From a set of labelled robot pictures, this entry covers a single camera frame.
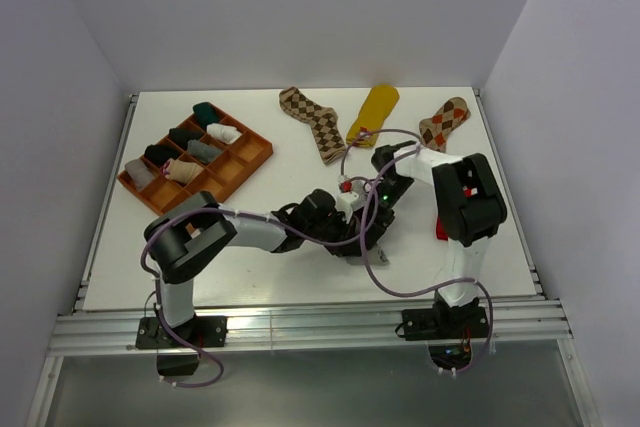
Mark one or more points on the grey sock with black stripes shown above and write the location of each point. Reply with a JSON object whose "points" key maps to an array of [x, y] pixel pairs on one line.
{"points": [[375, 257]]}

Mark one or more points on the black rolled sock upper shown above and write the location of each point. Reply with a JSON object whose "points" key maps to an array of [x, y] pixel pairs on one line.
{"points": [[181, 137]]}

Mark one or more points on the yellow sock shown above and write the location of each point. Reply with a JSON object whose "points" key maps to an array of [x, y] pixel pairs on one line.
{"points": [[378, 105]]}

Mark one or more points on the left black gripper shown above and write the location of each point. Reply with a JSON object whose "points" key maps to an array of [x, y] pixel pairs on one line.
{"points": [[346, 229]]}

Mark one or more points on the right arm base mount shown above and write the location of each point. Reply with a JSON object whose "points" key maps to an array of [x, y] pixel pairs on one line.
{"points": [[440, 327]]}

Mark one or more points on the brown argyle sock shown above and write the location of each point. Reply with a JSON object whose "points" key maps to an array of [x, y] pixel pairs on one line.
{"points": [[322, 121]]}

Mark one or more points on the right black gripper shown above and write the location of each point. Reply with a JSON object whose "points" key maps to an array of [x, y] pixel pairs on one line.
{"points": [[380, 223]]}

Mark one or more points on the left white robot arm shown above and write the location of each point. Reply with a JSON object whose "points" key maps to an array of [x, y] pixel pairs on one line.
{"points": [[183, 242]]}

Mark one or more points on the white rolled sock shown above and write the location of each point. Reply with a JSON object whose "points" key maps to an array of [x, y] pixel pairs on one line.
{"points": [[226, 134]]}

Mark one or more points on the black box under rail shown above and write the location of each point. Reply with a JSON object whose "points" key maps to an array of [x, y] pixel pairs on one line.
{"points": [[174, 365]]}

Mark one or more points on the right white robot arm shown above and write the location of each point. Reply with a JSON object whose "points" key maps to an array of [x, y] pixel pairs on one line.
{"points": [[470, 207]]}

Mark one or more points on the black rolled sock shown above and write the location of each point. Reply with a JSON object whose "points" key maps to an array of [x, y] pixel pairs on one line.
{"points": [[158, 154], [181, 137]]}

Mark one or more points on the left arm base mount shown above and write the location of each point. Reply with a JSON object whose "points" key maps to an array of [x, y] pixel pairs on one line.
{"points": [[201, 331]]}

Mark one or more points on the orange argyle sock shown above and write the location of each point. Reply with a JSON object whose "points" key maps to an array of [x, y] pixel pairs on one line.
{"points": [[436, 129]]}

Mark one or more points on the black rolled sock lower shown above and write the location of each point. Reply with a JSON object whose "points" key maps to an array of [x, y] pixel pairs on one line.
{"points": [[158, 154]]}

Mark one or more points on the grey rolled sock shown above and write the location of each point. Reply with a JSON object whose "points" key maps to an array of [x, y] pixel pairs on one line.
{"points": [[203, 152]]}

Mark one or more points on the taupe sock with red cuff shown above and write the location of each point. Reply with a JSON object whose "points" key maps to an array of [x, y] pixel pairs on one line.
{"points": [[139, 174]]}

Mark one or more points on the beige pink rolled sock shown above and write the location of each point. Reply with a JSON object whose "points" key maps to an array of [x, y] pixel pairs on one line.
{"points": [[180, 171]]}

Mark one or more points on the orange compartment tray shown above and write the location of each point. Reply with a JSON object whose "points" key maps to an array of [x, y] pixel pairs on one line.
{"points": [[221, 178]]}

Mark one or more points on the dark green rolled sock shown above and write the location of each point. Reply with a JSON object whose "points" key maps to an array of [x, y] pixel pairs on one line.
{"points": [[205, 114]]}

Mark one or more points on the red sock with white print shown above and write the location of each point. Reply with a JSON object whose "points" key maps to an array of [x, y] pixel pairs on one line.
{"points": [[440, 231]]}

